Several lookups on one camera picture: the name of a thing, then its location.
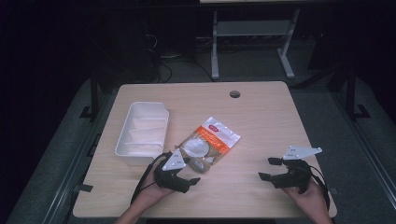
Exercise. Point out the person's left hand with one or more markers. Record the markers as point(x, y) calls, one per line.
point(152, 191)

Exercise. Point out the white plastic bin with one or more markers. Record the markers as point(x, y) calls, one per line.
point(123, 146)

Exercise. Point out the white metal desk frame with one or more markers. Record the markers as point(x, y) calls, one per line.
point(249, 28)

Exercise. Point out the white packet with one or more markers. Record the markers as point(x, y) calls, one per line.
point(150, 123)
point(148, 136)
point(140, 148)

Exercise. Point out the clear packet with orange label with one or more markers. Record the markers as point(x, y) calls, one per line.
point(211, 140)

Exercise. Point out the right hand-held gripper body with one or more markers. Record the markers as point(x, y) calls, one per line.
point(295, 174)

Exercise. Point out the black table edge bracket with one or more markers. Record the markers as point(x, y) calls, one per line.
point(84, 187)

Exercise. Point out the black metal stand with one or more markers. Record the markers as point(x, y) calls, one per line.
point(351, 93)
point(94, 96)

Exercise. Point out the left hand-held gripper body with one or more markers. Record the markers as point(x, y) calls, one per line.
point(169, 177)

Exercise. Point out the person's right hand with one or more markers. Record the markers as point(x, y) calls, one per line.
point(306, 196)

